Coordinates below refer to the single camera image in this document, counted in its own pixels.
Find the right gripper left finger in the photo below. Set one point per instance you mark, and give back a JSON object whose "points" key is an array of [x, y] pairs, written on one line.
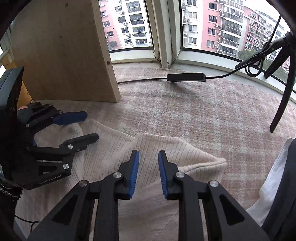
{"points": [[89, 202]]}

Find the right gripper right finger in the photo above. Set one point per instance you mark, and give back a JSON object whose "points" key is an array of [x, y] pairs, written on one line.
{"points": [[225, 218]]}

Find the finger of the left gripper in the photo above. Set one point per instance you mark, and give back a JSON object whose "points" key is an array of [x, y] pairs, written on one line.
{"points": [[78, 144], [69, 118]]}

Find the cream knit cardigan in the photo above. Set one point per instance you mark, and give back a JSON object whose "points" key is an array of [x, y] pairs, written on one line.
{"points": [[147, 215]]}

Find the white shirt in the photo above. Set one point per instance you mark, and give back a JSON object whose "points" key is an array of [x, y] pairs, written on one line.
{"points": [[260, 210]]}

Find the wooden cabinet panel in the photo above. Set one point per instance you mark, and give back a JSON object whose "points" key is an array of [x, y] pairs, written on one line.
{"points": [[62, 47]]}

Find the pink plaid blanket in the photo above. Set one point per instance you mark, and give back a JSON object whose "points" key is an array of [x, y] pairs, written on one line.
{"points": [[220, 121]]}

